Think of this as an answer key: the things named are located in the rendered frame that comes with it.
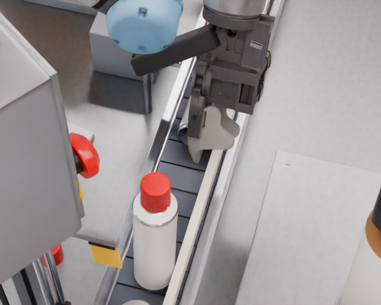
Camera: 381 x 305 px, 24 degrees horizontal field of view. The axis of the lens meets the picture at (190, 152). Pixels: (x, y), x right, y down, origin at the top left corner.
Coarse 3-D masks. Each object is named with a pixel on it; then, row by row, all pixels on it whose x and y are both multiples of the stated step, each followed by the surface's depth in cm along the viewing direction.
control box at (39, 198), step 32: (0, 32) 56; (0, 64) 54; (32, 64) 54; (0, 96) 53; (32, 96) 53; (0, 128) 53; (32, 128) 56; (64, 128) 59; (0, 160) 56; (32, 160) 58; (64, 160) 61; (0, 192) 58; (32, 192) 61; (64, 192) 63; (0, 224) 61; (32, 224) 63; (64, 224) 66; (0, 256) 63; (32, 256) 66
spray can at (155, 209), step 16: (144, 176) 96; (160, 176) 96; (144, 192) 95; (160, 192) 94; (144, 208) 97; (160, 208) 96; (176, 208) 98; (144, 224) 98; (160, 224) 97; (176, 224) 100; (144, 240) 100; (160, 240) 100; (144, 256) 103; (160, 256) 103; (144, 272) 107; (160, 272) 106; (144, 288) 110; (160, 288) 110
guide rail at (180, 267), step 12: (264, 12) 133; (228, 108) 122; (216, 156) 118; (216, 168) 117; (204, 180) 116; (204, 192) 115; (204, 204) 114; (192, 216) 113; (192, 228) 112; (192, 240) 111; (180, 252) 110; (180, 264) 109; (180, 276) 108; (168, 288) 107; (168, 300) 106
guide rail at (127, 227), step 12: (204, 24) 125; (192, 60) 122; (180, 72) 120; (180, 84) 119; (180, 96) 119; (168, 108) 116; (168, 120) 115; (156, 144) 113; (156, 156) 112; (144, 168) 111; (132, 216) 107; (132, 228) 107; (120, 240) 105; (120, 252) 104; (108, 276) 103; (108, 288) 102; (96, 300) 101
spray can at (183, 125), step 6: (234, 30) 130; (186, 108) 122; (186, 114) 121; (186, 120) 120; (180, 126) 120; (186, 126) 119; (180, 132) 121; (186, 132) 121; (180, 138) 122; (186, 138) 122; (186, 144) 122
